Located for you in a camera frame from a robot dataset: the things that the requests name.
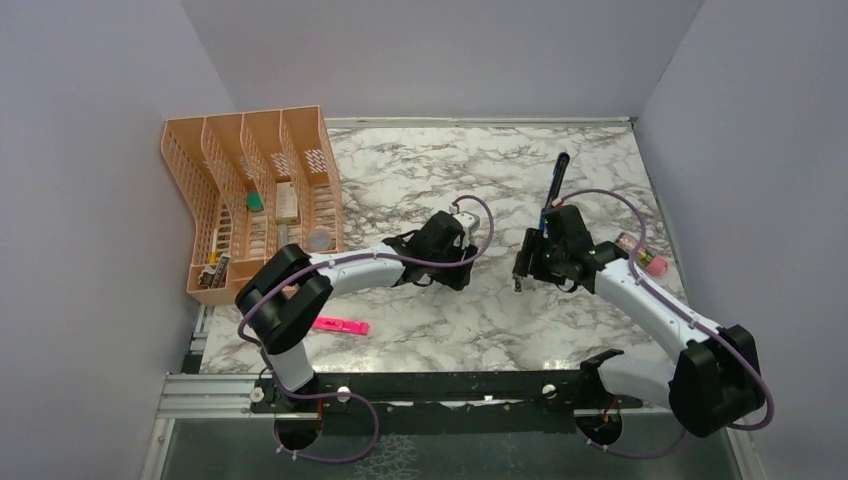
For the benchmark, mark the orange plastic desk organizer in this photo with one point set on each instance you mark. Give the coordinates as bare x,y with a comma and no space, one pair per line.
253,182

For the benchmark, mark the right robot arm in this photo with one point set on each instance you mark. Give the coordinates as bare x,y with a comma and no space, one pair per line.
712,377

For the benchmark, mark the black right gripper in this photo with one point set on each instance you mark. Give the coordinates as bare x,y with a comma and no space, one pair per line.
534,241

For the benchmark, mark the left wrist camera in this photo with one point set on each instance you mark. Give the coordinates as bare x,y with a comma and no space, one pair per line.
469,223

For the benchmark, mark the white paper card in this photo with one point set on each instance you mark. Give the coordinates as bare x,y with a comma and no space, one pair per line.
286,204

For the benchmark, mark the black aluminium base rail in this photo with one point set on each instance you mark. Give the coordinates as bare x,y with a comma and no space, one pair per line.
252,396

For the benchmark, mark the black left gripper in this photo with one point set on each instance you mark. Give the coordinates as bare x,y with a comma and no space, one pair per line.
455,278

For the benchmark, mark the clear tape roll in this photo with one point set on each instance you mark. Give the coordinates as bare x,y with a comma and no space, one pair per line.
319,240

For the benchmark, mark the pink highlighter marker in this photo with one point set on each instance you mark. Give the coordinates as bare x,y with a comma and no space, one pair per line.
330,324

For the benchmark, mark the green eraser in organizer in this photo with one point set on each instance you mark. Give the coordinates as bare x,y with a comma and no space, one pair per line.
254,202

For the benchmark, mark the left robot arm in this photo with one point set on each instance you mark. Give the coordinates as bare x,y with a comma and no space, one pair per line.
283,299

